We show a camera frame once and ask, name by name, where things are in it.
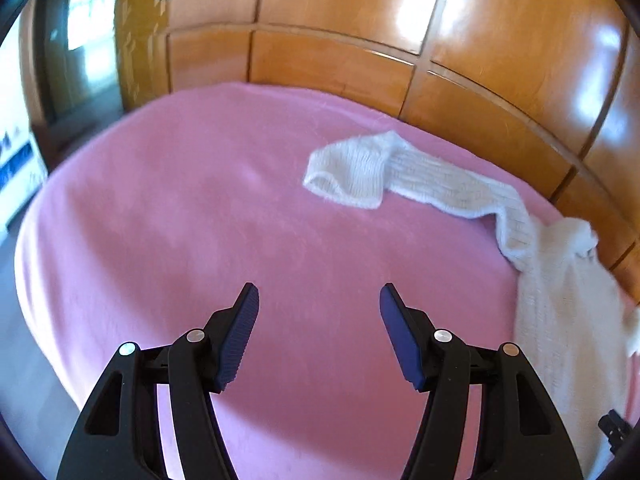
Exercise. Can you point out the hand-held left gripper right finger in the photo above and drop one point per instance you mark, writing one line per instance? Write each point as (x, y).
(400, 340)

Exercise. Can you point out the pink blanket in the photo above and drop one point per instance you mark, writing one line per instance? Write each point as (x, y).
(200, 210)

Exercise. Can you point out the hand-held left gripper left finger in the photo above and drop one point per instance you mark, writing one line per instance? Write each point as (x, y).
(239, 340)

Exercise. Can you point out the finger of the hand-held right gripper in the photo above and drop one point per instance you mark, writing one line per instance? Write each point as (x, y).
(616, 432)

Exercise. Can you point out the white box with blue print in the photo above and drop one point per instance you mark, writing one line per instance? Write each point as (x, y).
(17, 160)

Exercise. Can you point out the window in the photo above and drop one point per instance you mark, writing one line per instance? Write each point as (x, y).
(85, 35)

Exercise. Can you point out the white knit sweater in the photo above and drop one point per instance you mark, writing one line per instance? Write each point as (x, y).
(440, 180)

